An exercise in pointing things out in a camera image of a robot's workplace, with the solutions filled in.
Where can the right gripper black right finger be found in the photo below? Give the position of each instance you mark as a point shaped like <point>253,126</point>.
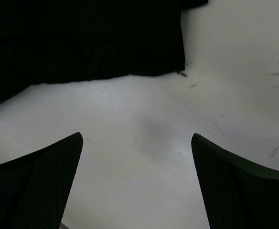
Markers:
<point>237,193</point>

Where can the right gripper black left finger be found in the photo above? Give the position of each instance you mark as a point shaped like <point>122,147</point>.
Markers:
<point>34,188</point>

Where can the black pleated skirt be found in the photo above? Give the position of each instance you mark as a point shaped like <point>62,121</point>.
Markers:
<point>63,41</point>

